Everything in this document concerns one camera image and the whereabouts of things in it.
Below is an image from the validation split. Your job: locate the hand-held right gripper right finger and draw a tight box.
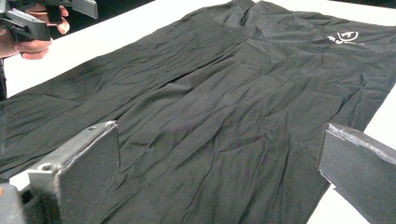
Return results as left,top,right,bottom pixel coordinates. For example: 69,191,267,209
317,122,396,224

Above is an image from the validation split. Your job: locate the black shirt with white logo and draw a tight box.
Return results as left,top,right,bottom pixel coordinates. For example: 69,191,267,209
0,0,396,224

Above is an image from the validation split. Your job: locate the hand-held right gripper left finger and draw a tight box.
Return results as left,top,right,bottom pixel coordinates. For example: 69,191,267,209
27,120,121,224

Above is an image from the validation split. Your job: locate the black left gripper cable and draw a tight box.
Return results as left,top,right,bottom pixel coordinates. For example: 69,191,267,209
0,59,7,101

